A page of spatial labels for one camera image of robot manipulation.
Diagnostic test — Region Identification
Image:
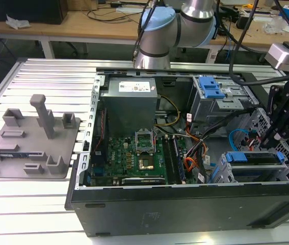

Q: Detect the red black power wire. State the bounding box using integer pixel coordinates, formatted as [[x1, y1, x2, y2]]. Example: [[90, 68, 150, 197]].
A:
[[245, 129, 262, 150]]

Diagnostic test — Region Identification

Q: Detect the hard disk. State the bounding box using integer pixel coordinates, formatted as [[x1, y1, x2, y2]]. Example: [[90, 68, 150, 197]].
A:
[[222, 150, 285, 183]]

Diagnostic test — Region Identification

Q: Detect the metal disk bay cage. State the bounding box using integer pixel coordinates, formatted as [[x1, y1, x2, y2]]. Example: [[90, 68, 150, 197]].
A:
[[215, 107, 289, 183]]

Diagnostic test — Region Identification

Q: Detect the RAM slot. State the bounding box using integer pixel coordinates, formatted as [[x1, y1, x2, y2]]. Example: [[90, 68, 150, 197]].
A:
[[163, 137, 186, 185]]

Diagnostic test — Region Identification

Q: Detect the metal drive cage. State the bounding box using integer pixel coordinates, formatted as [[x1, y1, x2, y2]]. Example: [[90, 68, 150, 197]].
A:
[[189, 76, 260, 125]]

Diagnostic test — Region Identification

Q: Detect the blue drive latch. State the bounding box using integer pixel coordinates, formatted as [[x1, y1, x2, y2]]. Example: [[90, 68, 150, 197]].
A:
[[198, 76, 226, 100]]

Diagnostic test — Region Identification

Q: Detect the small black box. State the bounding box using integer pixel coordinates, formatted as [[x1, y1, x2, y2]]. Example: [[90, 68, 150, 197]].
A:
[[235, 12, 249, 30]]

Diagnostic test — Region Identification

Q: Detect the metal socket cover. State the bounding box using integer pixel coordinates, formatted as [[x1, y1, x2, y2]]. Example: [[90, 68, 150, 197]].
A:
[[135, 129, 155, 157]]

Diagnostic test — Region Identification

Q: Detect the black open PC case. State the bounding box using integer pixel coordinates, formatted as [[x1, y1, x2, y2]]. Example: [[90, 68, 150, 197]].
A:
[[64, 66, 289, 238]]

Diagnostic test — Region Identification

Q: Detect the CPU socket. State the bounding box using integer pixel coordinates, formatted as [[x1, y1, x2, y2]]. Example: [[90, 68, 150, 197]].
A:
[[137, 157, 155, 172]]

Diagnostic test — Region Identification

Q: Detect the gray power supply unit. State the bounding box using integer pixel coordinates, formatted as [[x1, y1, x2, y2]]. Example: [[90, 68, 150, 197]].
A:
[[99, 77, 160, 137]]

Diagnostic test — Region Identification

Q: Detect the black graphics card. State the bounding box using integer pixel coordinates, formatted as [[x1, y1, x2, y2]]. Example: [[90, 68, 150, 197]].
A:
[[113, 177, 166, 186]]

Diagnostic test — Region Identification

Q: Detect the green motherboard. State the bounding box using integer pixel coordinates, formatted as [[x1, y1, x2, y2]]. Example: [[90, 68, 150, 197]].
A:
[[90, 135, 186, 186]]

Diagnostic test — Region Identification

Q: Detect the wooden desk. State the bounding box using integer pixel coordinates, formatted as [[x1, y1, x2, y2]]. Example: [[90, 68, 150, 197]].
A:
[[0, 0, 289, 60]]

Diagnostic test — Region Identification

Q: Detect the gray parts rack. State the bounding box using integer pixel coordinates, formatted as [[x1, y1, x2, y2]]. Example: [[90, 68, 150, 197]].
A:
[[0, 93, 83, 179]]

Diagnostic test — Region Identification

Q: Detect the black computer box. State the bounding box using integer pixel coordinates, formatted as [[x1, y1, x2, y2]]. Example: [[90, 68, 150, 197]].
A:
[[0, 0, 68, 25]]

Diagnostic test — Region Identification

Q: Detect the RAM stick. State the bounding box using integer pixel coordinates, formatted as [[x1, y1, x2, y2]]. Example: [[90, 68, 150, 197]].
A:
[[0, 152, 29, 158]]

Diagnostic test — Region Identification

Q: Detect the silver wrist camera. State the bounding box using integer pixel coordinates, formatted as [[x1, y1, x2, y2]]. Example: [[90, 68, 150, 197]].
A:
[[264, 42, 289, 71]]

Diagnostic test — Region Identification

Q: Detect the blue data wire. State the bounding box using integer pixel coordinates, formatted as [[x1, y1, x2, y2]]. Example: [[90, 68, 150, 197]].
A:
[[229, 128, 257, 154]]

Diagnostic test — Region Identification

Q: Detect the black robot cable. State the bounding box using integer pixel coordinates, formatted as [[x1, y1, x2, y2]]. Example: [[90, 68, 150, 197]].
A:
[[228, 0, 289, 88]]

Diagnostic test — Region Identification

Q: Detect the black cable bundle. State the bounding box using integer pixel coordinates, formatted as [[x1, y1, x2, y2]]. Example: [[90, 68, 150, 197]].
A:
[[185, 106, 258, 160]]

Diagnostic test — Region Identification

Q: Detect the yellow black power cable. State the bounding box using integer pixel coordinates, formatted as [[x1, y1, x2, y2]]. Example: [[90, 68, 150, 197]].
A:
[[153, 95, 181, 128]]

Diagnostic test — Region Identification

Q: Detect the orange red wire bundle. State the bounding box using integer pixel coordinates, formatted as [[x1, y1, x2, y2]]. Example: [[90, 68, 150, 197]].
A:
[[184, 141, 209, 178]]

